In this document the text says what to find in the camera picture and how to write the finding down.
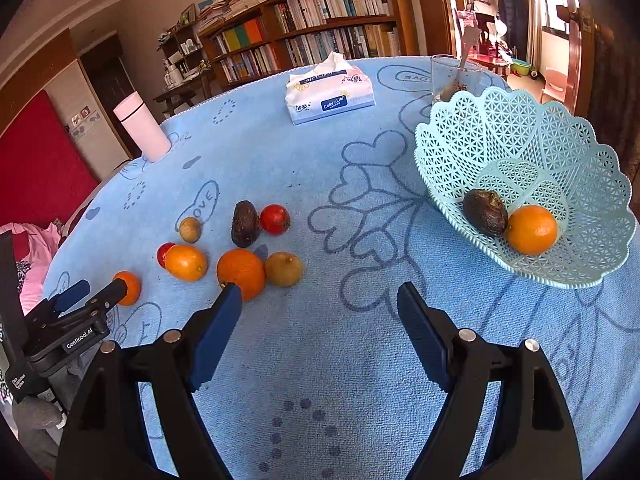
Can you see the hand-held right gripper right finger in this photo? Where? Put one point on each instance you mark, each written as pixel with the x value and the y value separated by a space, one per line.
pixel 420 330

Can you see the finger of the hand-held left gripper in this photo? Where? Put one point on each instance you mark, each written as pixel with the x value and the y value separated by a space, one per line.
pixel 72 294
pixel 112 292

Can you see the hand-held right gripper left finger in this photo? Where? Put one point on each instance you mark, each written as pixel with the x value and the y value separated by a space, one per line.
pixel 220 330

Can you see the small mandarin orange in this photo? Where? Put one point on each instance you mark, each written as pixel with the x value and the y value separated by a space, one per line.
pixel 132 290

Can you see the large round orange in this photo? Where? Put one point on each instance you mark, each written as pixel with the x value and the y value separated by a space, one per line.
pixel 240 270

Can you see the small red tomato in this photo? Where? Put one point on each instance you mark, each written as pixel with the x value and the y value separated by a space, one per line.
pixel 164 254

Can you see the oblong orange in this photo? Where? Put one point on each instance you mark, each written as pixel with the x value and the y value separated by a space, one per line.
pixel 186 262

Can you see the brown kiwi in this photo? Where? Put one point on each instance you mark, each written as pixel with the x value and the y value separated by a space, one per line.
pixel 284 270

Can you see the small round brown pear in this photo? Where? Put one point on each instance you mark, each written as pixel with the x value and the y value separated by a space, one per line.
pixel 190 230

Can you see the dark brown avocado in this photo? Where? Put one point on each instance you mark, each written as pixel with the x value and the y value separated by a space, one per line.
pixel 484 210
pixel 244 223

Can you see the light blue lattice basket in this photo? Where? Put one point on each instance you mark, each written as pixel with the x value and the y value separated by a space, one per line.
pixel 525 130

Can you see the pink cloth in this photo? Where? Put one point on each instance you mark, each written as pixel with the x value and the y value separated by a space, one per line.
pixel 35 260

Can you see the grey cloth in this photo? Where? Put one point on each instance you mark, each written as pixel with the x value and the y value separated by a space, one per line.
pixel 35 415

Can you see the red padded panel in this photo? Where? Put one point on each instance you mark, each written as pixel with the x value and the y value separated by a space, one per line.
pixel 40 160

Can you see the pink insulated cup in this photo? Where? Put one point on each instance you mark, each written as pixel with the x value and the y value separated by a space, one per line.
pixel 142 125

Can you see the blue printed tablecloth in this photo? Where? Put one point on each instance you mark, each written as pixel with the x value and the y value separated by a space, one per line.
pixel 325 170

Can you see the dark wooden door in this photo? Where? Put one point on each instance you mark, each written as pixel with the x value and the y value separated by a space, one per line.
pixel 107 85

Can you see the dark wooden bench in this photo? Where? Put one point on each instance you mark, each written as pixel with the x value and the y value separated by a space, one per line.
pixel 180 92

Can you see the white tissue pack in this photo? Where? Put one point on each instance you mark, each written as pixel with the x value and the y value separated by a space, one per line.
pixel 330 100

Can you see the small wooden shelf unit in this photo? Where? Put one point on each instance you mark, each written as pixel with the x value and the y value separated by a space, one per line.
pixel 185 50

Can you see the clear drinking glass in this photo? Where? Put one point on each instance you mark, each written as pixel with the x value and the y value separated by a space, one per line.
pixel 442 75

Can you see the small pink chair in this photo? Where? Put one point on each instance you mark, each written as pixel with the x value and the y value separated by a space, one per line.
pixel 552 87

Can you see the green plastic basin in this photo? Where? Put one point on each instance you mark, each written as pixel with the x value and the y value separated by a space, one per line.
pixel 521 67

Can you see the wooden bookshelf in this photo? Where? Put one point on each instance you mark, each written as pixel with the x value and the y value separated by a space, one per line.
pixel 400 10

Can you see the hanging dark garment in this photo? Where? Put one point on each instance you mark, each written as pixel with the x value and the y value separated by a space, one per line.
pixel 515 20

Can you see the rows of shelved books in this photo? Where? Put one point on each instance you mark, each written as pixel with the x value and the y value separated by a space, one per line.
pixel 325 5

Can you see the wall stickers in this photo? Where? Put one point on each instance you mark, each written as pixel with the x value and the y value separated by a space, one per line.
pixel 82 119

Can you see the small picture frame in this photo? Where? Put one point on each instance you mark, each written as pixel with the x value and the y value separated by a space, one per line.
pixel 188 13

